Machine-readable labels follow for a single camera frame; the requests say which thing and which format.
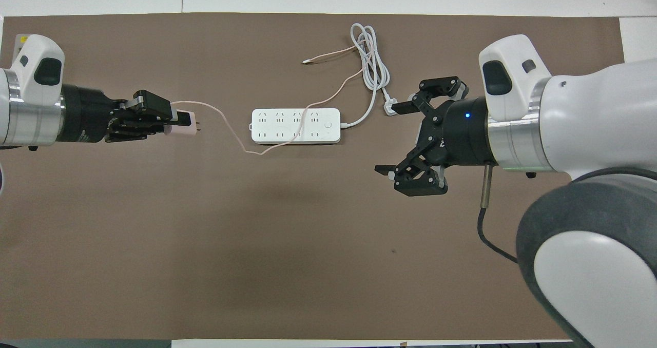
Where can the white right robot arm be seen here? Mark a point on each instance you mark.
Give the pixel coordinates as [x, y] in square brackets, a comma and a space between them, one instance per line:
[590, 132]

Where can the pink charger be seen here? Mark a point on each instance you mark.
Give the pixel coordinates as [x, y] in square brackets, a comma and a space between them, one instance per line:
[182, 131]

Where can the white power strip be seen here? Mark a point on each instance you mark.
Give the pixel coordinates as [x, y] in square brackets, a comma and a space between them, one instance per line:
[295, 127]

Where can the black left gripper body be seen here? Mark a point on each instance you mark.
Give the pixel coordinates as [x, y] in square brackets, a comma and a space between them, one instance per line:
[87, 117]

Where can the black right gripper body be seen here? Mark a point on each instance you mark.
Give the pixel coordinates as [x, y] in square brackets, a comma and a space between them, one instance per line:
[464, 132]

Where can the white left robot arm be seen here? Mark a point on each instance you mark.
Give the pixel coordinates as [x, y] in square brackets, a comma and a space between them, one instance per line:
[25, 107]

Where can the grey on-off switch box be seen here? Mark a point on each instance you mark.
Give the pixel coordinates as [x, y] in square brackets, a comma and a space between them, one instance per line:
[23, 38]

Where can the brown table mat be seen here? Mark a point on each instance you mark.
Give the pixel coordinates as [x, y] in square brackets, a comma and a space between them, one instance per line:
[256, 260]

